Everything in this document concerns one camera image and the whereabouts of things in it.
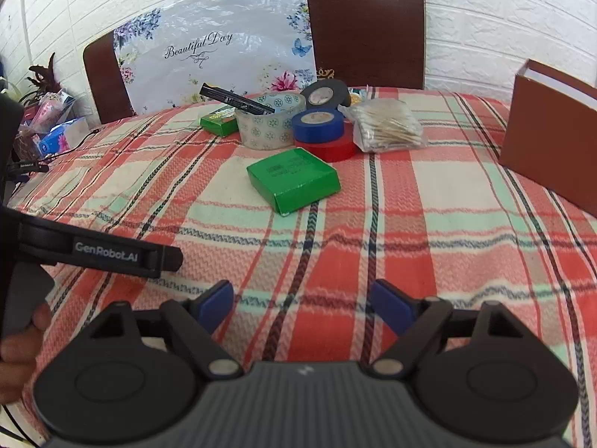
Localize long black packet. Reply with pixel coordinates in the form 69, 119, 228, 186
200, 83, 276, 115

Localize brown box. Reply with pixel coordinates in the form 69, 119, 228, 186
499, 58, 597, 218

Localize blue tape roll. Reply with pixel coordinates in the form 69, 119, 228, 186
292, 107, 345, 143

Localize narrow brown chair back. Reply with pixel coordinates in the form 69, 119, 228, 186
83, 30, 137, 124

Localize large green box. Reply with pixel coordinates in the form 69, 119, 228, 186
246, 147, 341, 217

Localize plaid tablecloth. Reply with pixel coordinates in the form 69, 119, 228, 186
7, 86, 597, 448

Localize person's left hand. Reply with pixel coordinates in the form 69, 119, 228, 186
0, 303, 53, 405

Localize red tape roll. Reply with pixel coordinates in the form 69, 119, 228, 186
295, 133, 360, 162

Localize black tape roll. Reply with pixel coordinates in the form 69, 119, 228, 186
301, 79, 351, 108

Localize dark red potted plant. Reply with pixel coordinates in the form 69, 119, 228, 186
19, 53, 63, 103

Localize blue tissue pack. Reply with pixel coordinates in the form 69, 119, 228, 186
37, 119, 89, 156

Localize small yellow packet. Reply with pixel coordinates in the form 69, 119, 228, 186
347, 86, 374, 106

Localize bag of cotton swabs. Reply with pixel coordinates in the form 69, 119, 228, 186
338, 98, 427, 153

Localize pink packets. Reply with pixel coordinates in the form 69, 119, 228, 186
21, 93, 75, 128

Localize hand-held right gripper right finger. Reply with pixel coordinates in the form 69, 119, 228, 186
371, 279, 525, 380

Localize small green box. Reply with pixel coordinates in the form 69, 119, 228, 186
200, 105, 240, 138

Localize wide brown chair back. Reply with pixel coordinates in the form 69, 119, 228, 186
303, 0, 426, 90

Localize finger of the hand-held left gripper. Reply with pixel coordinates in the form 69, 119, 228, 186
140, 244, 182, 279

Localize black cable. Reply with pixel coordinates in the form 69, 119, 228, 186
7, 128, 101, 174

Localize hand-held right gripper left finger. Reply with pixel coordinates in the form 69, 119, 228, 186
88, 280, 244, 380

